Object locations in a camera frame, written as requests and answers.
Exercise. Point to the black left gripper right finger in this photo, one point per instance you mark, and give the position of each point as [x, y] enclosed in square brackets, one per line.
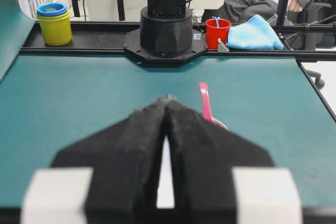
[220, 177]

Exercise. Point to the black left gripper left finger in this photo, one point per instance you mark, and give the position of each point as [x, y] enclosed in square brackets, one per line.
[103, 178]

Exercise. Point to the pink plastic spoon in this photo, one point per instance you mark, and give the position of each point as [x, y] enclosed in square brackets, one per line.
[207, 112]

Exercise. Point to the light blue cloth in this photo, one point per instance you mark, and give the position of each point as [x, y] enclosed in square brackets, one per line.
[255, 34]

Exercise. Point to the red plastic cup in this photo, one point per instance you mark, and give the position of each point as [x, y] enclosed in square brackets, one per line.
[216, 28]

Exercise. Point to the yellow stacked plastic cups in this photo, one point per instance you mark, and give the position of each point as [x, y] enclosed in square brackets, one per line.
[54, 19]

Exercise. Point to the black office chair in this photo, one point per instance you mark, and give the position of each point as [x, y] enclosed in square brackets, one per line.
[313, 32]

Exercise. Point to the small metal bracket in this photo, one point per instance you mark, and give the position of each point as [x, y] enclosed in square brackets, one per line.
[222, 47]

